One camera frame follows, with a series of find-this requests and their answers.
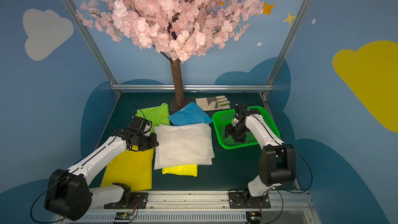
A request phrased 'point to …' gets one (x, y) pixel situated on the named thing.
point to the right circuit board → (254, 217)
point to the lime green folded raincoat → (158, 115)
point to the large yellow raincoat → (132, 167)
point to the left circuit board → (123, 215)
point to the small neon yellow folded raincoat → (185, 170)
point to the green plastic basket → (221, 118)
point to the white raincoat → (184, 145)
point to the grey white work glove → (213, 103)
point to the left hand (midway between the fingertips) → (158, 141)
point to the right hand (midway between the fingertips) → (231, 136)
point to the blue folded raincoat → (189, 113)
